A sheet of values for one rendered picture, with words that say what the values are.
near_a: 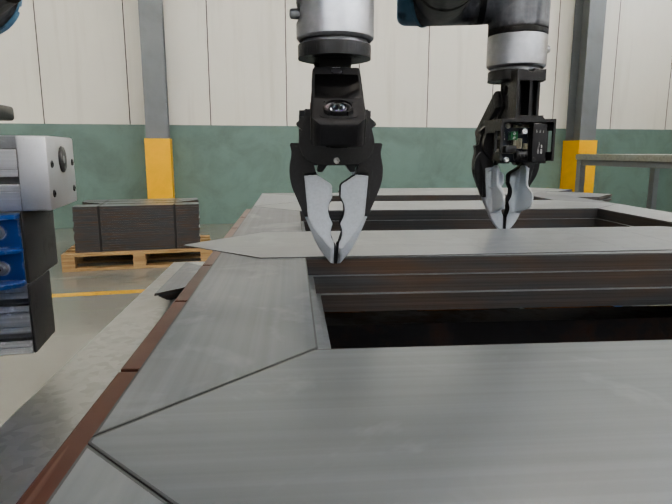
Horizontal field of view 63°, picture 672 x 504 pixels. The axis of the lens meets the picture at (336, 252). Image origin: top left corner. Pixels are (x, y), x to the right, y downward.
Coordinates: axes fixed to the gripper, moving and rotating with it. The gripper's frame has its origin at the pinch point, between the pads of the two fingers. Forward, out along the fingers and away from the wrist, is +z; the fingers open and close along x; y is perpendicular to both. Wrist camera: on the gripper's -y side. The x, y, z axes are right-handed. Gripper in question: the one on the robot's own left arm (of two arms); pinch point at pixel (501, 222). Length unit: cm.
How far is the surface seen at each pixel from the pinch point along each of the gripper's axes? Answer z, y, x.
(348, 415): 1, 54, -27
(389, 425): 1, 55, -26
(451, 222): 3.2, -23.7, -0.2
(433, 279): 3.1, 20.7, -15.0
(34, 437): 20, 19, -57
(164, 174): 20, -631, -187
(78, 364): 20, -1, -60
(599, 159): -3, -297, 183
